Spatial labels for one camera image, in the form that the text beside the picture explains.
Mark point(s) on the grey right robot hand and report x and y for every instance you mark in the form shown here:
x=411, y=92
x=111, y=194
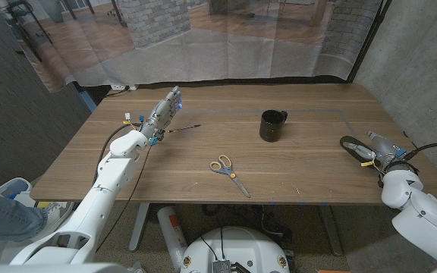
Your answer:
x=383, y=149

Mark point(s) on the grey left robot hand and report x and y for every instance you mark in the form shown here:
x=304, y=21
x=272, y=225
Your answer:
x=161, y=112

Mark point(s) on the black glasses case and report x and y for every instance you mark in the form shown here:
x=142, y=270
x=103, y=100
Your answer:
x=351, y=153

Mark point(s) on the black mug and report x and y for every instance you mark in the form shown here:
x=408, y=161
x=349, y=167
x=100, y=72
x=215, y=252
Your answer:
x=271, y=127

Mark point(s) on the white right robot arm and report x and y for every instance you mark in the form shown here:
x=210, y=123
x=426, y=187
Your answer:
x=419, y=212

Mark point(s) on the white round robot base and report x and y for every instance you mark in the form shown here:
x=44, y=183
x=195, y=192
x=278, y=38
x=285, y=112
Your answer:
x=237, y=246

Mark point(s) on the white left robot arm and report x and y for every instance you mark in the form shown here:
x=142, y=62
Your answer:
x=101, y=193

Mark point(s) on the dark slim pen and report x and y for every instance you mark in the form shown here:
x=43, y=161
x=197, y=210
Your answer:
x=184, y=128

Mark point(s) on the white power strip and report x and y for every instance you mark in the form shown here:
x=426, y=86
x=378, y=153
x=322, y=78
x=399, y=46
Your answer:
x=121, y=86

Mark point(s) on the printed room backdrop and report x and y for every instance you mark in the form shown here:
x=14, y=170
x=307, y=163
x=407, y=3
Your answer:
x=211, y=45

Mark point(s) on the black backdrop stand pole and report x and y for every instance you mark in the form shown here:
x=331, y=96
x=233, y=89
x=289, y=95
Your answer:
x=370, y=38

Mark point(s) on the white roll with orange label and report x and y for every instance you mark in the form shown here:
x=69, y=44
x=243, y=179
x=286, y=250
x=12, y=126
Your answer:
x=171, y=231

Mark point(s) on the dark grey partition panel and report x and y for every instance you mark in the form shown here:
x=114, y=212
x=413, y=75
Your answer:
x=17, y=113

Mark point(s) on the white sneaker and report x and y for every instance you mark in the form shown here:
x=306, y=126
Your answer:
x=57, y=212

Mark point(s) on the white and blue step stool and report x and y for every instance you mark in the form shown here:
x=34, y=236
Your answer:
x=13, y=187

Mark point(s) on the person's leg in jeans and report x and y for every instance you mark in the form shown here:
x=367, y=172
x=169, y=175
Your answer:
x=2, y=218

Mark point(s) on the white robot torso edge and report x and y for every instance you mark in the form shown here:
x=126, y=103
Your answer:
x=51, y=268

